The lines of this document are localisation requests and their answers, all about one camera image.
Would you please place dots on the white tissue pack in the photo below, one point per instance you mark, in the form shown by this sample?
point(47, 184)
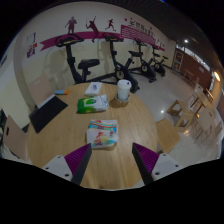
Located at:
point(93, 89)

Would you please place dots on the black exercise bike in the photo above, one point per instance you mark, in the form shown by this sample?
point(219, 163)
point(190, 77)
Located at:
point(121, 71)
point(145, 68)
point(159, 66)
point(71, 63)

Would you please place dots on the plain wooden chair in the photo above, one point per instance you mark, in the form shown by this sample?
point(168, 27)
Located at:
point(41, 90)

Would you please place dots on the black mouse pad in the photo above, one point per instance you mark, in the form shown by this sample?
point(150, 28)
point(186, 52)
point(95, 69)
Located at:
point(48, 113)

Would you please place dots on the wooden coaster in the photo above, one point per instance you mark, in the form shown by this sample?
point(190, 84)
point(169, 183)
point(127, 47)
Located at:
point(121, 102)

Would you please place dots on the round ceiling light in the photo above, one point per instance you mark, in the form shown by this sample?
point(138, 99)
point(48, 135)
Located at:
point(186, 41)

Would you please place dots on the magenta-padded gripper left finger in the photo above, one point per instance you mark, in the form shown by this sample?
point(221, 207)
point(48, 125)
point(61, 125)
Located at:
point(77, 159)

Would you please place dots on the green wet wipes pack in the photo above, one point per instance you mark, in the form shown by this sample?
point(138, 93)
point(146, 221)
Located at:
point(92, 104)

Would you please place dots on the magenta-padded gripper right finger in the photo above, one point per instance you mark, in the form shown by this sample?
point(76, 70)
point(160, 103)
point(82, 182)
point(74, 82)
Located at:
point(146, 159)

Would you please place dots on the wall posters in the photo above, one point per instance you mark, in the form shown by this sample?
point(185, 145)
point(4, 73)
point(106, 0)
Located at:
point(31, 43)

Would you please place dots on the white towel with colourful print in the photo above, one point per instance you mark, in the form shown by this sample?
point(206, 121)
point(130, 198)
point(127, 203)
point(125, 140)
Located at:
point(102, 135)

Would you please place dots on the blue and orange marker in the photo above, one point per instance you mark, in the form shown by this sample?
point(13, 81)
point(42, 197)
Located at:
point(61, 92)

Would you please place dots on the white cup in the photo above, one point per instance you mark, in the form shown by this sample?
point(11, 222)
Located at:
point(123, 89)

